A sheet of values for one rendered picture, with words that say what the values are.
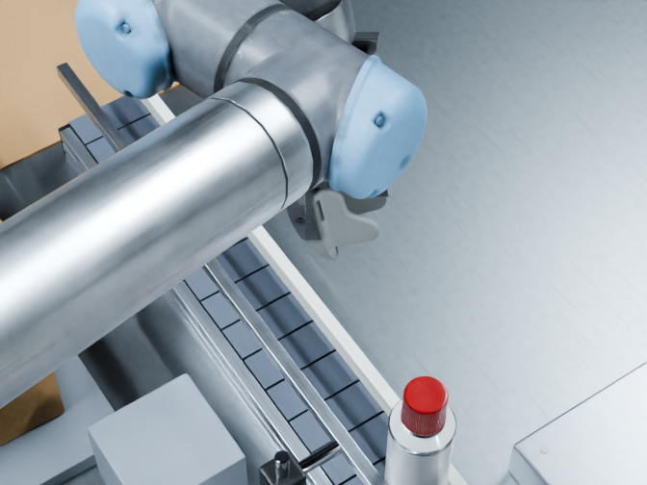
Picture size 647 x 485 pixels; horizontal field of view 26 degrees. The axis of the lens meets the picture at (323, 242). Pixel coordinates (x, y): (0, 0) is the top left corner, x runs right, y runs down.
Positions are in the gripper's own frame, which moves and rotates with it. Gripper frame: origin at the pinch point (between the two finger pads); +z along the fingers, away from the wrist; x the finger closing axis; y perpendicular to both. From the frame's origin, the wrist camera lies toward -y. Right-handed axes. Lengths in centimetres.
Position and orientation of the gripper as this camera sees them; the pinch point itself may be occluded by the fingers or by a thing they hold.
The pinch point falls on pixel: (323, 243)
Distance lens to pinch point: 112.9
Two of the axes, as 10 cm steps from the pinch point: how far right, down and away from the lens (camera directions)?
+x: 1.9, -7.1, 6.8
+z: 1.7, 7.1, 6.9
